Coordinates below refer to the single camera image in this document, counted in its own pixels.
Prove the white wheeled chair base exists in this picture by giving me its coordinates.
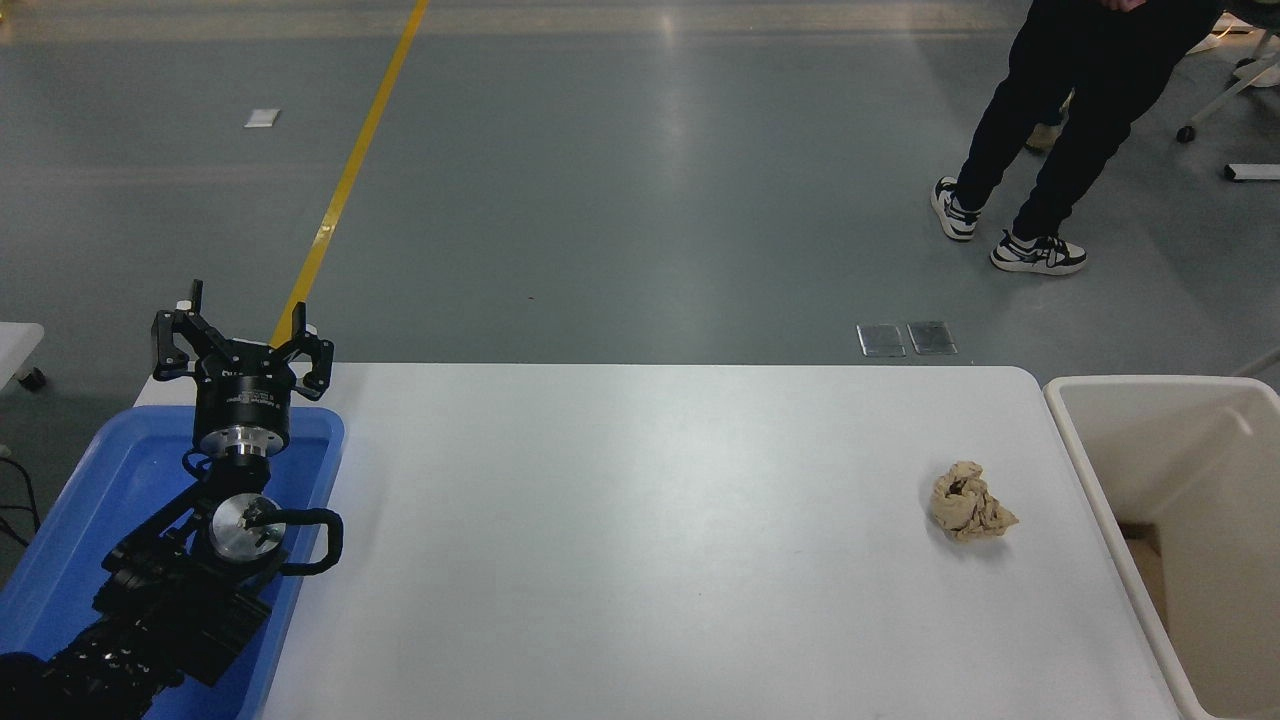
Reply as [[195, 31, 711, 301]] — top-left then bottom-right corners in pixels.
[[1177, 0, 1280, 144]]

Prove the white side table with caster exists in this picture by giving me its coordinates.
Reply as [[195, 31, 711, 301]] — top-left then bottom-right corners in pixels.
[[0, 321, 47, 393]]

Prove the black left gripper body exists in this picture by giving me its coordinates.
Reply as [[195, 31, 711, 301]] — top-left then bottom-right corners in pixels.
[[193, 344, 298, 434]]

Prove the black floor cable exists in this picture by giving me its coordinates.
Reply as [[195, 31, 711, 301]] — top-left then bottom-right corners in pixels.
[[0, 455, 43, 549]]

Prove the crumpled tan paper ball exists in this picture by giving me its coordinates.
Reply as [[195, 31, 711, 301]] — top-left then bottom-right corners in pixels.
[[930, 460, 1020, 544]]

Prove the blue plastic tray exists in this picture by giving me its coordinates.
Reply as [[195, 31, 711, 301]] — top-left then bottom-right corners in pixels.
[[0, 405, 346, 720]]

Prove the large pale bin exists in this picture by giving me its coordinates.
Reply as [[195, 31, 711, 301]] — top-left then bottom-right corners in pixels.
[[1043, 374, 1280, 720]]

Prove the person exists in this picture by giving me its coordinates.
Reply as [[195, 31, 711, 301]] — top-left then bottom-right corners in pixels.
[[1024, 92, 1073, 154], [930, 0, 1227, 277]]

